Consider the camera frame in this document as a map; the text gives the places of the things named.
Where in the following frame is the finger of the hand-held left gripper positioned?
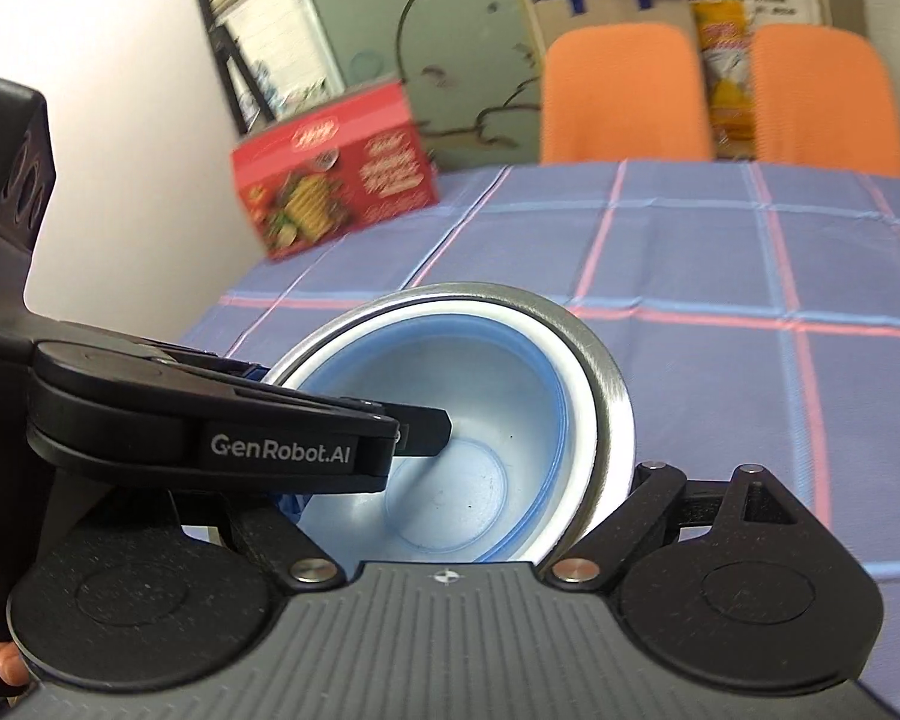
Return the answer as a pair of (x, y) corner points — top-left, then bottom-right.
(347, 397), (453, 460)
(146, 345), (282, 391)

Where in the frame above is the blue plastic bowl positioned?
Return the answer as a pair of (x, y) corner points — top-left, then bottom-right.
(296, 313), (582, 563)

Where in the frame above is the black metal stand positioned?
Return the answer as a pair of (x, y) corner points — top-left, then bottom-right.
(184, 0), (278, 136)

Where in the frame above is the red cracker box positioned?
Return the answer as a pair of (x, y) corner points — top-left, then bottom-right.
(231, 79), (441, 262)

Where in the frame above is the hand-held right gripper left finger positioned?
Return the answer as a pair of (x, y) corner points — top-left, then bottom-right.
(169, 491), (350, 593)

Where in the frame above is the brown paper bag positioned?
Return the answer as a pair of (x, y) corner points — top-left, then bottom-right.
(521, 0), (702, 91)

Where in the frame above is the blue plaid tablecloth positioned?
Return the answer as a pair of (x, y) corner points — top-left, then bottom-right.
(176, 159), (900, 601)

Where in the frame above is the orange chair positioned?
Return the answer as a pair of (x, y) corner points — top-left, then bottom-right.
(750, 24), (900, 177)
(540, 24), (713, 164)

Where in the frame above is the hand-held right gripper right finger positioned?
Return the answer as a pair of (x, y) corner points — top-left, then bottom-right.
(540, 461), (826, 591)

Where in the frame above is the yellow snack packet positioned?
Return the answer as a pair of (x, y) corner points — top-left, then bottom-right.
(694, 0), (757, 158)

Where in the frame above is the frosted glass panel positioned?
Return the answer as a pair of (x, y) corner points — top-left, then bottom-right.
(285, 0), (548, 170)

